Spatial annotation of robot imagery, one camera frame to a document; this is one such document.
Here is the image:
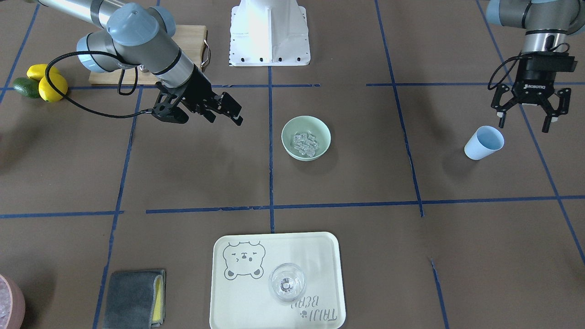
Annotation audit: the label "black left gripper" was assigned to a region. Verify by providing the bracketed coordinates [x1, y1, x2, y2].
[491, 53, 577, 133]

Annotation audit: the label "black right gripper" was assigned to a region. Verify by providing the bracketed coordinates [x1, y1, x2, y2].
[152, 67, 243, 126]

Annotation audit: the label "light blue plastic cup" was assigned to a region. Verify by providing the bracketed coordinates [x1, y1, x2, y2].
[464, 126, 505, 160]

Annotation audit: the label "green bowl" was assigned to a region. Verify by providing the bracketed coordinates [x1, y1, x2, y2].
[281, 115, 332, 162]

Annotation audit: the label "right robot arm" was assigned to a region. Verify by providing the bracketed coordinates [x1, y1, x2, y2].
[39, 0, 243, 126]

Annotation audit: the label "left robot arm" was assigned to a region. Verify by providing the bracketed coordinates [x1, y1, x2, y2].
[485, 0, 585, 133]

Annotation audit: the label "ice cubes in green bowl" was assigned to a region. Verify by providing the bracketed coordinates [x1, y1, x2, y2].
[291, 132, 319, 158]

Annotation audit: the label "pink bowl with ice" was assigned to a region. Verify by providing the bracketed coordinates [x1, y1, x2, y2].
[0, 275, 26, 329]

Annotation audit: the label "wooden cutting board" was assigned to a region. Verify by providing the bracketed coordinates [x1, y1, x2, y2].
[89, 25, 211, 86]

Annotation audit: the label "yellow lemon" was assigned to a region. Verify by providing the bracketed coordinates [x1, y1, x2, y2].
[27, 63, 62, 82]
[38, 73, 69, 102]

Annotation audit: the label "green lime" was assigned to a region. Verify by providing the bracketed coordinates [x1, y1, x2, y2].
[12, 77, 41, 99]

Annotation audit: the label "clear wine glass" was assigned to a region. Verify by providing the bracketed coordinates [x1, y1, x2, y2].
[269, 263, 307, 302]

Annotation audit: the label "cream bear tray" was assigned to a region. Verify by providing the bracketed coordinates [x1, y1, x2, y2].
[209, 232, 346, 329]

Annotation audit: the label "grey folded cloth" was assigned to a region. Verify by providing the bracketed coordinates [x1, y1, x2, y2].
[102, 269, 166, 329]

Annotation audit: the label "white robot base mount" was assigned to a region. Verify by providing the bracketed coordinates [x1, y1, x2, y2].
[229, 0, 311, 67]

